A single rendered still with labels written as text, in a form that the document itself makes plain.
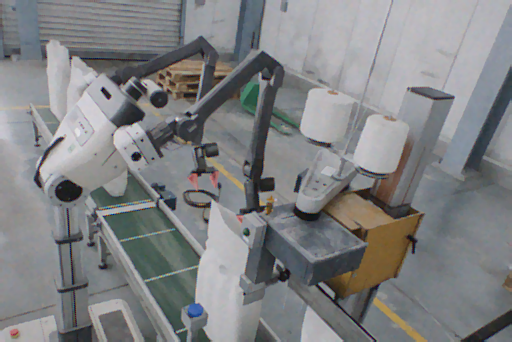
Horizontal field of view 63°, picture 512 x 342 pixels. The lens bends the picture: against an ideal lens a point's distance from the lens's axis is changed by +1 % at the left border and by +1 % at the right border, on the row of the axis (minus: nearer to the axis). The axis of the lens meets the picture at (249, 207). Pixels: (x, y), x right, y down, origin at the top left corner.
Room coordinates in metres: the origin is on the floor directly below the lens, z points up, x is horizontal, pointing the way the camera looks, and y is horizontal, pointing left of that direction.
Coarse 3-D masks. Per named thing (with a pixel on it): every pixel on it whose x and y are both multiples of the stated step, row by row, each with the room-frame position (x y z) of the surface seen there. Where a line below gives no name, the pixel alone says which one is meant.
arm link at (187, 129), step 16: (240, 64) 1.50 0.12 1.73; (256, 64) 1.49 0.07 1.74; (272, 64) 1.52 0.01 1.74; (224, 80) 1.45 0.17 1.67; (240, 80) 1.46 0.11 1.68; (208, 96) 1.41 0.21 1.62; (224, 96) 1.42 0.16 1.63; (192, 112) 1.36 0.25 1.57; (208, 112) 1.39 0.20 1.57; (176, 128) 1.31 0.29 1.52; (192, 128) 1.33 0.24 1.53
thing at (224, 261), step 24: (216, 216) 1.65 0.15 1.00; (216, 240) 1.60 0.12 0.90; (240, 240) 1.44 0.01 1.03; (216, 264) 1.52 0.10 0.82; (240, 264) 1.43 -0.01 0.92; (216, 288) 1.46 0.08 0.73; (240, 288) 1.39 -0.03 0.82; (216, 312) 1.43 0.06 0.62; (240, 312) 1.35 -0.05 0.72; (216, 336) 1.41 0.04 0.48; (240, 336) 1.35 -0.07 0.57
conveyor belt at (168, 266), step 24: (120, 216) 2.41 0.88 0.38; (144, 216) 2.46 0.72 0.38; (120, 240) 2.14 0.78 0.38; (144, 240) 2.18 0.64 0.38; (168, 240) 2.23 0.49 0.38; (144, 264) 1.95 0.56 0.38; (168, 264) 1.99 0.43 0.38; (192, 264) 2.03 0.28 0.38; (168, 288) 1.78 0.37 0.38; (192, 288) 1.82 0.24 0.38; (168, 312) 1.60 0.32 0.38
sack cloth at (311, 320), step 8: (312, 312) 1.12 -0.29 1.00; (304, 320) 1.14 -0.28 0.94; (312, 320) 1.11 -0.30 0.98; (320, 320) 1.09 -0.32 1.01; (304, 328) 1.12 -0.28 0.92; (312, 328) 1.10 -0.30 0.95; (320, 328) 1.08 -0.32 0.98; (328, 328) 1.06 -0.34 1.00; (304, 336) 1.10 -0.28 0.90; (312, 336) 1.08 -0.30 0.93; (320, 336) 1.07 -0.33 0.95; (328, 336) 1.05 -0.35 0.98; (336, 336) 1.03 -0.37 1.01
